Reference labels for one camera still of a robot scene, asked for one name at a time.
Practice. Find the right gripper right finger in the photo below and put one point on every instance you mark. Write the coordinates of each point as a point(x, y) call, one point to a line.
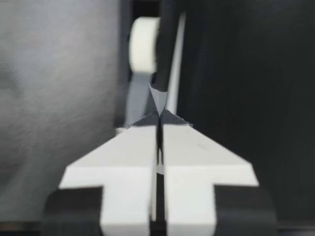
point(197, 177)

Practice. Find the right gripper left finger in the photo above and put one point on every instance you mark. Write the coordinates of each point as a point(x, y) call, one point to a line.
point(123, 177)

